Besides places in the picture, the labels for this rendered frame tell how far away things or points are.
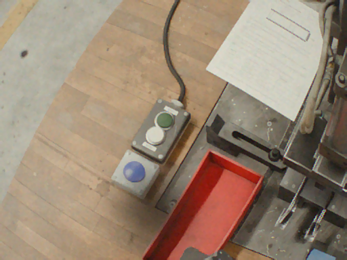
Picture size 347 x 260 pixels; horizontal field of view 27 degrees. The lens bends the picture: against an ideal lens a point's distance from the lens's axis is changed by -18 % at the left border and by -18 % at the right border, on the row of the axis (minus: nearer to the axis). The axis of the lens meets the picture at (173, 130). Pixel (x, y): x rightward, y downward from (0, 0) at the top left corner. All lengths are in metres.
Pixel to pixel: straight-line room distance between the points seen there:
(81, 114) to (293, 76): 0.44
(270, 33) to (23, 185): 0.63
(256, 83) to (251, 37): 0.11
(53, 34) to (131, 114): 1.20
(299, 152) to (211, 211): 0.28
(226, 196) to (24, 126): 1.23
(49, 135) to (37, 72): 1.10
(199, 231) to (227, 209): 0.07
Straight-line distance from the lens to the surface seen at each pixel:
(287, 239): 1.55
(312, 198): 1.49
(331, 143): 1.21
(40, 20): 2.84
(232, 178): 1.57
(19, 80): 2.74
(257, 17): 1.72
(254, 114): 1.62
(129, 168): 1.56
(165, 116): 1.58
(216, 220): 1.55
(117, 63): 1.68
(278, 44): 1.69
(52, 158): 1.63
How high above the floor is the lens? 2.41
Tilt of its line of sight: 69 degrees down
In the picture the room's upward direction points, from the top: 10 degrees counter-clockwise
